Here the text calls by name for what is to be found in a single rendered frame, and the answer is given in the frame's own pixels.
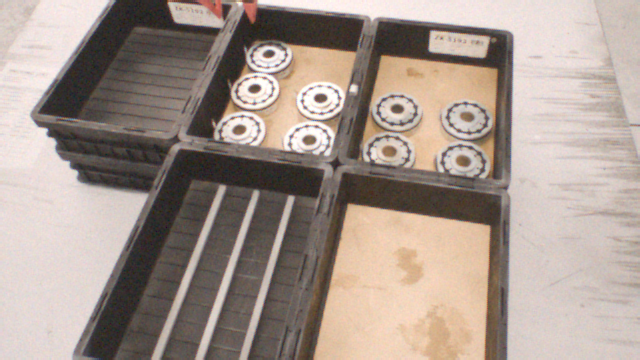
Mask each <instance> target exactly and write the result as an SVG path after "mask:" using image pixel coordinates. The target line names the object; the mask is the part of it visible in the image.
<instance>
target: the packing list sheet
mask: <svg viewBox="0 0 640 360"><path fill-rule="evenodd" d="M59 71H60V69H55V67H46V66H35V65H26V64H18V63H12V62H8V63H7V65H6V66H5V69H4V70H3V72H0V167H16V168H32V167H33V165H34V163H35V161H36V159H37V157H38V155H39V153H40V150H42V148H43V146H44V144H45V141H46V139H47V136H46V133H47V131H48V129H47V128H40V127H37V126H36V125H35V123H34V122H33V120H32V119H31V118H30V113H31V111H32V110H33V107H34V106H35V104H36V103H37V102H38V100H39V99H40V97H42V96H43V94H44V93H45V92H46V90H47V88H48V86H49V85H50V83H51V82H52V81H53V79H54V78H55V76H56V75H57V74H58V72H59Z"/></svg>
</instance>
